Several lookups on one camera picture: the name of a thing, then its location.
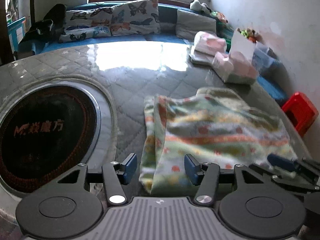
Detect upright butterfly pillow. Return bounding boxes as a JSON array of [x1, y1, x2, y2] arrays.
[[110, 0, 161, 36]]

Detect green orange plush toys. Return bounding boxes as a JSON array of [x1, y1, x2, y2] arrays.
[[236, 28, 260, 43]]

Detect blue white cabinet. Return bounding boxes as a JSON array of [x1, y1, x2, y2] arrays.
[[7, 17, 25, 52]]

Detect pink tissue pack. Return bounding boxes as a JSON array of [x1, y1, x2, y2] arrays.
[[211, 29, 260, 85], [194, 31, 227, 56]]

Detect round black induction cooktop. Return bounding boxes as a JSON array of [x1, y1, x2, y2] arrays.
[[1, 85, 101, 193]]

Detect grey plush toy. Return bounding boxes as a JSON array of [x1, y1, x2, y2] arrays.
[[190, 0, 212, 15]]

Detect upper flat butterfly pillow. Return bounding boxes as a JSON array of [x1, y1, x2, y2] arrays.
[[63, 7, 113, 28]]

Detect blue sofa bench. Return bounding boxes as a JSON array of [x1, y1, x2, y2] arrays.
[[14, 3, 288, 106]]

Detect grey cushion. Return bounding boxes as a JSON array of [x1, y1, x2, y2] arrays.
[[176, 10, 216, 40]]

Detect rear pink tissue pack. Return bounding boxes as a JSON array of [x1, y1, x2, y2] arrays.
[[194, 31, 227, 56]]

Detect flat white box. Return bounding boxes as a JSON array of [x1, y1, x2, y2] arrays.
[[189, 46, 214, 66]]

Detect colourful patterned baby garment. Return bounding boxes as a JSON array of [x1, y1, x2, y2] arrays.
[[139, 87, 297, 197]]

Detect black bag on sofa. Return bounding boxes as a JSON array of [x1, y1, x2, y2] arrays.
[[22, 3, 66, 43]]

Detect flat butterfly pillow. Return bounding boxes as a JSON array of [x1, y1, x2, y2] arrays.
[[59, 25, 111, 43], [63, 7, 113, 28]]

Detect lower flat butterfly pillow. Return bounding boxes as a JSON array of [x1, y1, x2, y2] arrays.
[[59, 25, 111, 43]]

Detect red plastic stool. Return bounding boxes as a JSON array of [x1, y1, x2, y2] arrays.
[[281, 92, 319, 137]]

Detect front pink tissue pack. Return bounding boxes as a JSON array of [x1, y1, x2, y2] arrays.
[[211, 29, 260, 85]]

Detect clear plastic storage box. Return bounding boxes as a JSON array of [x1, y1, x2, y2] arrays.
[[252, 41, 279, 75]]

